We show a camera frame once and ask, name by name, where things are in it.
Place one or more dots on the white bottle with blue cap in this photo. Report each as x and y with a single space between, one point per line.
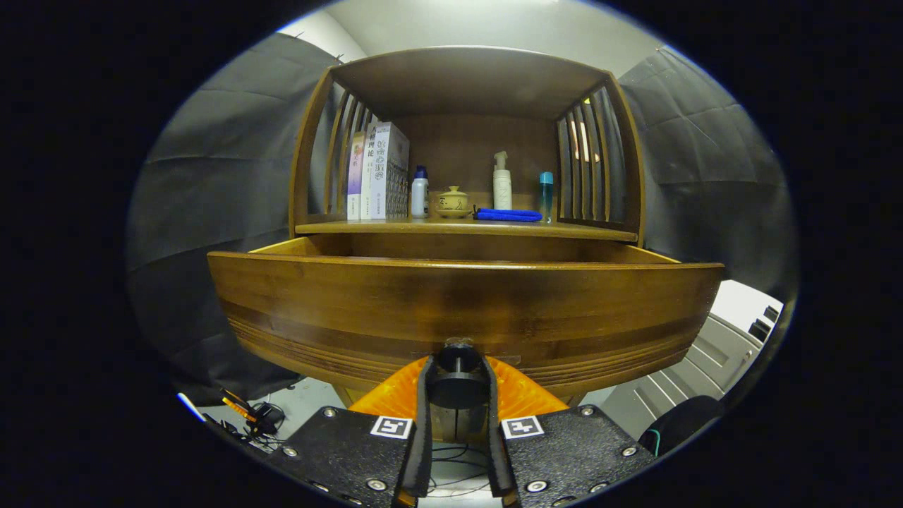
420 196

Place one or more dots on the orange and black floor tool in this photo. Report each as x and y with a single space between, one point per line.
243 410

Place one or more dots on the yellow lidded teacup with saucer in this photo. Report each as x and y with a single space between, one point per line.
452 202

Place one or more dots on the wooden countertop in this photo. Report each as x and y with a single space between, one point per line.
451 228

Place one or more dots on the clear bottle with teal cap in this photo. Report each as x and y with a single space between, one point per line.
546 194

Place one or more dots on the white pump bottle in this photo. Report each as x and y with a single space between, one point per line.
502 189

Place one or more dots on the white side cabinet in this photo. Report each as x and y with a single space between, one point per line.
705 360

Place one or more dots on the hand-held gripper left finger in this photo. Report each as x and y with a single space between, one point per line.
425 430

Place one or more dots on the blue folded cloth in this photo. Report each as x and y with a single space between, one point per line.
508 214

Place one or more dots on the thick white patterned book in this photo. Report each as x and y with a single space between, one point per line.
394 169

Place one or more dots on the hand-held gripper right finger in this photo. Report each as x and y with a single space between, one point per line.
492 430

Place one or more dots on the dark rounded object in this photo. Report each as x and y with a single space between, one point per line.
681 423

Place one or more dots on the black drawer knob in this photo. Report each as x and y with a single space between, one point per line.
458 388

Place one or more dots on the pink and purple book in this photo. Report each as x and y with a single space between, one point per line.
355 176

